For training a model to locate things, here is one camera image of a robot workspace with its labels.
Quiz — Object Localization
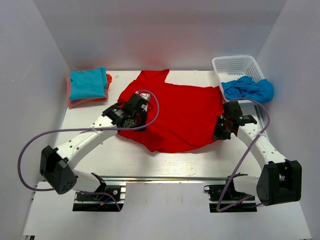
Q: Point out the red t shirt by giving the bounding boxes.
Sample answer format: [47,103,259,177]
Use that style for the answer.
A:
[118,69,223,153]

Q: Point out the folded orange t shirt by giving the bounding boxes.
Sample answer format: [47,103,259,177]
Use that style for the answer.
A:
[94,73,113,102]

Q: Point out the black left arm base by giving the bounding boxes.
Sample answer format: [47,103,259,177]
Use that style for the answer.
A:
[72,173,126,212]

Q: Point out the folded teal t shirt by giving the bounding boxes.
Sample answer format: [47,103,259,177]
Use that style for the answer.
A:
[69,67,108,101]

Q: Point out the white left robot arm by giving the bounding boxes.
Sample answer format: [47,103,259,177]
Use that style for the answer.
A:
[40,91,154,200]

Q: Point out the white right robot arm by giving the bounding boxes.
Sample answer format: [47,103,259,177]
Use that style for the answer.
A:
[213,100,302,212]

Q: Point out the folded pink t shirt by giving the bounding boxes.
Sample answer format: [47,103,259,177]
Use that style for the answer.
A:
[66,76,109,108]

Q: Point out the crumpled blue t shirt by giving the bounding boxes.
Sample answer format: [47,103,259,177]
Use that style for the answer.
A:
[221,76,274,104]

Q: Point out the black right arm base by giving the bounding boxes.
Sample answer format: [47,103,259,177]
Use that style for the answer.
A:
[203,179,261,214]

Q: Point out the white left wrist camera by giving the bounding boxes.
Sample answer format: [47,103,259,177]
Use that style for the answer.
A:
[139,92,151,102]

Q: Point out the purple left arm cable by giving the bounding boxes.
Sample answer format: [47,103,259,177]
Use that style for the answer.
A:
[17,89,161,212]

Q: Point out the white plastic basket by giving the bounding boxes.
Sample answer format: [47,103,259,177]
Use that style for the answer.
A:
[212,55,265,102]

